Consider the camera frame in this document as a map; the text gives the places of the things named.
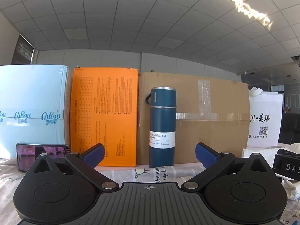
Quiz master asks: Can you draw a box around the smartphone with lit screen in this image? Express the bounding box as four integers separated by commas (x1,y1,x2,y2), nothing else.
16,142,72,173

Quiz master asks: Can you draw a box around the large brown cardboard box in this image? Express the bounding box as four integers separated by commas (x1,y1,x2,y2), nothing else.
137,72,250,164

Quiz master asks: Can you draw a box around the cartoon print bed sheet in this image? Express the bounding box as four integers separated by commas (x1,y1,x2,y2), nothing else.
1,158,299,224

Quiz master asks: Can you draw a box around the dark blue vacuum bottle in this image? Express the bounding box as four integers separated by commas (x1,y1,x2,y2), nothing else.
145,86,176,168

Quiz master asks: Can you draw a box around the white garment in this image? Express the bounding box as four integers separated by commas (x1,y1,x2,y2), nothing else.
241,143,299,200

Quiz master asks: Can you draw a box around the light blue Cabau carton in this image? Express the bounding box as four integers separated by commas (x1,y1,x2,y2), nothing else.
0,64,71,159

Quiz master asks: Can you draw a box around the white paper shopping bag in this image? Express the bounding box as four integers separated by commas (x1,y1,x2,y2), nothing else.
247,87,283,149

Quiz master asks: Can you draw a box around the orange cardboard box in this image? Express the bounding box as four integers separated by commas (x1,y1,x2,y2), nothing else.
70,67,138,167

